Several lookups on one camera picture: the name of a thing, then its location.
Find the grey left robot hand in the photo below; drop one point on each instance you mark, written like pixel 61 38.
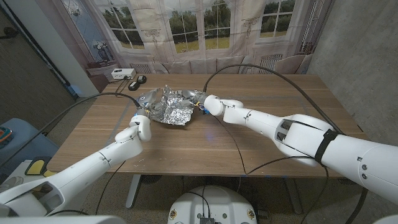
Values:
pixel 146 99

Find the orange teal gadget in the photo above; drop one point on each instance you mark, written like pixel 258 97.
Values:
pixel 4 137

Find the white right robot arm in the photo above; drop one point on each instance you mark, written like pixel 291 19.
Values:
pixel 295 137

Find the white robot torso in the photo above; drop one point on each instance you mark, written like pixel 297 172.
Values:
pixel 212 205

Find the blue padded seat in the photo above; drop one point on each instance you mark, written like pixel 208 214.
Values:
pixel 21 146

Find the white power box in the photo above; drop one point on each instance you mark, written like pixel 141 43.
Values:
pixel 123 73

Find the grey sneaker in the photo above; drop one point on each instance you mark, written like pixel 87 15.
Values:
pixel 9 182

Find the dark mesh wall panel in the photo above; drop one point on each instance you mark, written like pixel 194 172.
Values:
pixel 28 81

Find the printed window backdrop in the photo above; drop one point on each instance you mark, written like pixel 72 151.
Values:
pixel 202 31

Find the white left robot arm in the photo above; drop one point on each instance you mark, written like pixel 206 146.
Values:
pixel 93 168

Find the aluminum foil sheet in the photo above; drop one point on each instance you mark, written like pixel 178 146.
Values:
pixel 172 112

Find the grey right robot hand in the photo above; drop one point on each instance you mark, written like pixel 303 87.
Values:
pixel 194 96

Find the black wall hook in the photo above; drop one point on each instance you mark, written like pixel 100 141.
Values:
pixel 10 32

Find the yellow black foot pedal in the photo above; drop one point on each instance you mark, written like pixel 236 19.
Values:
pixel 36 167
pixel 49 173

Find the grey table leg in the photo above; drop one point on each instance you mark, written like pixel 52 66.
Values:
pixel 133 191
pixel 293 196

